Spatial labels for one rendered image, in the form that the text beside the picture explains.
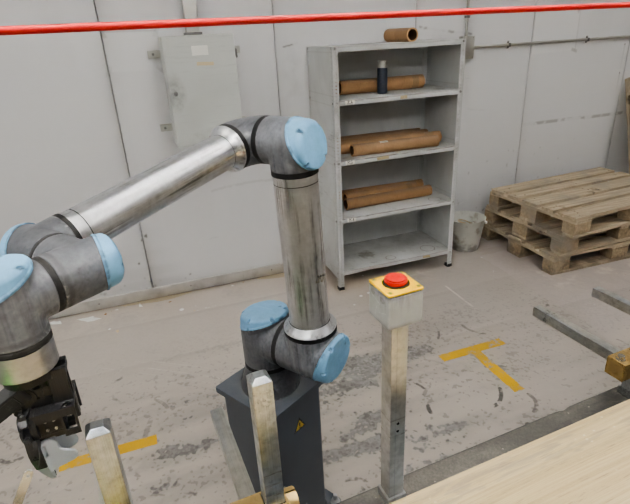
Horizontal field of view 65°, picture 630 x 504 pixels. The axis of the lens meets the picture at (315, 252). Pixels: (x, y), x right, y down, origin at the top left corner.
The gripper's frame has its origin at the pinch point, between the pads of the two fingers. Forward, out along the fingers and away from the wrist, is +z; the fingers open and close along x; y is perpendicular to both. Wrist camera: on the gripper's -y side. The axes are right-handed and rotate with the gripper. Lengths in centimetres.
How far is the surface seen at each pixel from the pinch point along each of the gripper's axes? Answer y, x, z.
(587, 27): 381, 231, -58
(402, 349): 62, -10, -10
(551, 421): 109, -6, 29
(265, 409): 35.1, -9.8, -7.0
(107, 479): 9.7, -9.8, -3.6
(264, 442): 34.3, -9.8, -0.2
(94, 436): 9.6, -9.7, -12.0
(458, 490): 63, -26, 9
